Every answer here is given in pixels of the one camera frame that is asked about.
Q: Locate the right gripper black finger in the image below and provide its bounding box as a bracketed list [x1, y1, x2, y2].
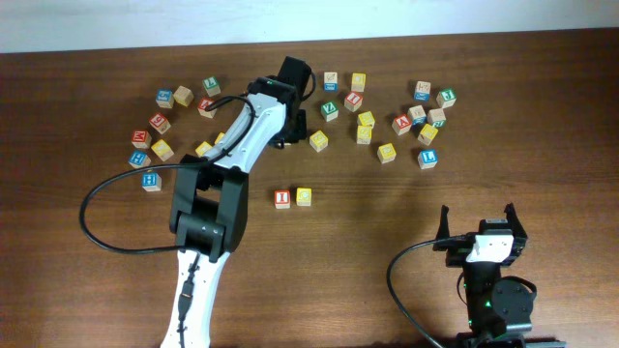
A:
[435, 205, 451, 240]
[504, 203, 527, 239]

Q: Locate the yellow C block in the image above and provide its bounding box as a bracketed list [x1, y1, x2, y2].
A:
[296, 188, 312, 207]

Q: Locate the red i block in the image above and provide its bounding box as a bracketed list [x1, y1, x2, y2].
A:
[275, 189, 291, 209]
[344, 91, 363, 112]

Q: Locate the red a block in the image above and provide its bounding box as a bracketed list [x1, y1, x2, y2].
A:
[197, 98, 217, 119]
[392, 114, 412, 135]

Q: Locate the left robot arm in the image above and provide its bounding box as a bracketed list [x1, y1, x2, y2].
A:
[162, 57, 316, 347]

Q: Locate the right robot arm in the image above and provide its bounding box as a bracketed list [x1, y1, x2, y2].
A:
[433, 203, 567, 348]

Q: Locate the yellow block centre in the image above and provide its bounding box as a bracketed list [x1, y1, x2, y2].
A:
[309, 130, 329, 153]

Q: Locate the green Z block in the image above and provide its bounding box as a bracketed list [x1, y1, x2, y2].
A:
[320, 101, 339, 122]

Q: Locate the blue-side block top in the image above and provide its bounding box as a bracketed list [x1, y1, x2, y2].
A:
[323, 72, 339, 92]

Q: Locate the yellow block lower pair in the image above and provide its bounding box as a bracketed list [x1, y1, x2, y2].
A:
[356, 126, 372, 145]

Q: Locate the yellow block pair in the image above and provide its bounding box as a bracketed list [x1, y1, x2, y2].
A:
[356, 126, 372, 145]
[357, 111, 375, 128]

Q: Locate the yellow block upper pair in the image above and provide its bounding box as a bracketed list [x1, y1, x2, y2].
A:
[357, 111, 375, 128]

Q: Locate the yellow O block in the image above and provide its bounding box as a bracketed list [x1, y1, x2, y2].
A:
[214, 132, 225, 145]

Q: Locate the blue L block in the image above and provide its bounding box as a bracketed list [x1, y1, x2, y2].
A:
[418, 149, 438, 170]

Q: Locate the yellow G block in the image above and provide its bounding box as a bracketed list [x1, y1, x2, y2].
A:
[195, 141, 212, 157]

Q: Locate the green L block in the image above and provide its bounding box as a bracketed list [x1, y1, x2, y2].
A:
[202, 76, 221, 97]

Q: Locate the yellow E block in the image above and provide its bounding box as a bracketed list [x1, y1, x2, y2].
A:
[377, 143, 397, 164]

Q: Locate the yellow slash block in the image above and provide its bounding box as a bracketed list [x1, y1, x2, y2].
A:
[418, 124, 438, 146]

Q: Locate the green-side R block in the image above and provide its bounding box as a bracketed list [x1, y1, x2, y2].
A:
[427, 108, 446, 128]

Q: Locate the plain yellow-side block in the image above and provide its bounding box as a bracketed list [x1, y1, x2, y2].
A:
[173, 86, 194, 107]

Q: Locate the blue block middle right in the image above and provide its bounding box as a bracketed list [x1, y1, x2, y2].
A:
[407, 105, 427, 126]

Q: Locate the blue 5 block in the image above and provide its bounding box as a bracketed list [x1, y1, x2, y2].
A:
[156, 89, 175, 109]

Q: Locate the blue X block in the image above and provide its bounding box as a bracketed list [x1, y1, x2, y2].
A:
[414, 81, 431, 102]

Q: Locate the yellow block beside H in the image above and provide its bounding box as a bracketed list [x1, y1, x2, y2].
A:
[151, 139, 174, 161]

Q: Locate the green J block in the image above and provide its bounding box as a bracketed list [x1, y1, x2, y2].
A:
[436, 88, 457, 108]

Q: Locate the red 6 block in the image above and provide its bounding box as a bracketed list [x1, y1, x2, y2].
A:
[149, 112, 171, 134]

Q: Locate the blue H block near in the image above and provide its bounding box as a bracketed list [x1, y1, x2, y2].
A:
[141, 172, 162, 192]

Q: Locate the blue h block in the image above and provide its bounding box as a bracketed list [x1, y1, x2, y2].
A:
[128, 151, 151, 169]
[141, 172, 162, 192]

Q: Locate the red M block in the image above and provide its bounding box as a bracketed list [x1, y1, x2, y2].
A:
[132, 130, 152, 149]

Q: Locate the blue H block far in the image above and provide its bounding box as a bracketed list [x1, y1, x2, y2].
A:
[128, 151, 151, 169]

